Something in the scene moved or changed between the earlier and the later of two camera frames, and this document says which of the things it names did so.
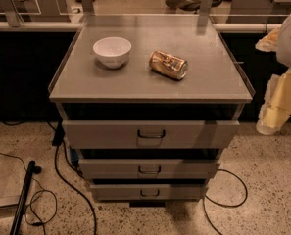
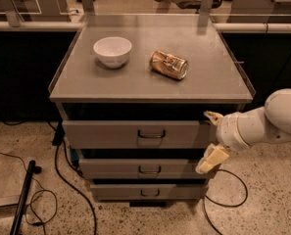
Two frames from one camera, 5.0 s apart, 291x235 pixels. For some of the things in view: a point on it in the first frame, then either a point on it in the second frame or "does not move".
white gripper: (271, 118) -> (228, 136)
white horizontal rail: (72, 25) does not move
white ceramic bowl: (113, 51) does not move
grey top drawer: (150, 134) does not move
